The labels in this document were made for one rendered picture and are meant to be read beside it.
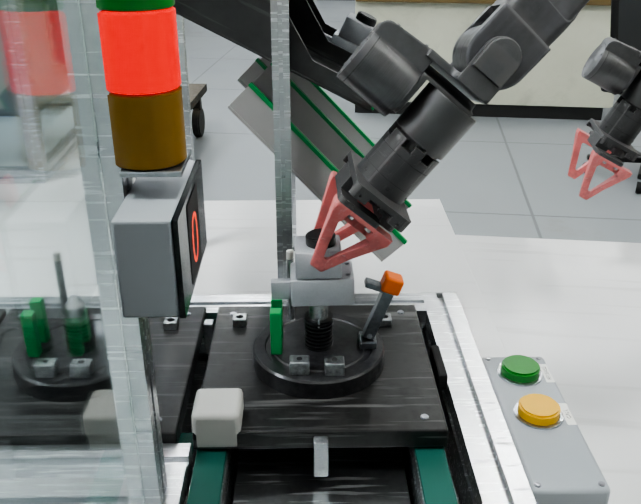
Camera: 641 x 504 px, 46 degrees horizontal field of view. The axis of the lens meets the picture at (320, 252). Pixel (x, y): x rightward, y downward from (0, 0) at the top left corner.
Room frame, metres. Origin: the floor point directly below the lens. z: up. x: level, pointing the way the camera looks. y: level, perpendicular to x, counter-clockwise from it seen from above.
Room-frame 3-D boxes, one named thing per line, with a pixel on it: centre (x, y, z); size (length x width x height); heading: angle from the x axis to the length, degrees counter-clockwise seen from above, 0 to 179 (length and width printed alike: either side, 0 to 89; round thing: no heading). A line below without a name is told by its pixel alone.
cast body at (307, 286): (0.68, 0.01, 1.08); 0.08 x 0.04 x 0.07; 91
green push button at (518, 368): (0.67, -0.21, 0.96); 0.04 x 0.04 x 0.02
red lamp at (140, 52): (0.49, 0.12, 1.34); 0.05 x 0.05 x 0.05
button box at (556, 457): (0.60, -0.22, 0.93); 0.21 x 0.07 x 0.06; 1
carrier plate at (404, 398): (0.68, 0.00, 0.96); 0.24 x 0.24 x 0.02; 1
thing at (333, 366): (0.63, -0.01, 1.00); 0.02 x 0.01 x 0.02; 91
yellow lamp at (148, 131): (0.49, 0.12, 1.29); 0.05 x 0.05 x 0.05
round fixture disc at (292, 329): (0.68, 0.00, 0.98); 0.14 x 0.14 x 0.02
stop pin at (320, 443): (0.56, 0.00, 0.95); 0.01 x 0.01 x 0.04; 1
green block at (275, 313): (0.67, 0.05, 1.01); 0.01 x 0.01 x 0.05; 1
